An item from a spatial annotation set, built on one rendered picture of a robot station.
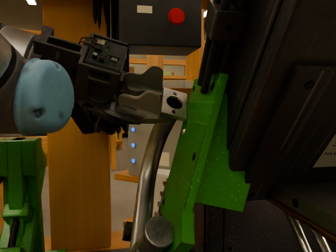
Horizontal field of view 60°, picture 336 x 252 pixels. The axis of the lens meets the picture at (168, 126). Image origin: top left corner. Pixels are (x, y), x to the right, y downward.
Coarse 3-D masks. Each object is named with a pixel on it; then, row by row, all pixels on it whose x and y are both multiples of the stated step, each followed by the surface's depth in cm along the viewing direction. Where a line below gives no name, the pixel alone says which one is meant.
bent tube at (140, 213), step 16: (176, 96) 45; (160, 112) 43; (176, 112) 43; (160, 128) 47; (160, 144) 50; (144, 160) 51; (144, 176) 50; (144, 192) 48; (144, 208) 46; (144, 224) 44
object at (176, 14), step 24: (120, 0) 57; (144, 0) 58; (168, 0) 58; (192, 0) 59; (120, 24) 57; (144, 24) 58; (168, 24) 59; (192, 24) 60; (144, 48) 62; (168, 48) 62; (192, 48) 62
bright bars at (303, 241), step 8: (288, 216) 38; (296, 224) 37; (296, 232) 36; (312, 232) 37; (296, 240) 36; (304, 240) 35; (320, 240) 36; (304, 248) 35; (320, 248) 35; (328, 248) 35
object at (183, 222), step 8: (176, 216) 35; (184, 216) 34; (192, 216) 34; (176, 224) 34; (184, 224) 33; (192, 224) 33; (176, 232) 34; (184, 232) 32; (192, 232) 33; (176, 240) 33; (184, 240) 32; (192, 240) 32; (168, 248) 35; (176, 248) 33; (184, 248) 33
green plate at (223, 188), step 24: (192, 96) 43; (216, 96) 34; (192, 120) 40; (216, 120) 34; (192, 144) 37; (216, 144) 36; (192, 168) 35; (216, 168) 36; (168, 192) 43; (192, 192) 34; (216, 192) 36; (240, 192) 37; (168, 216) 40
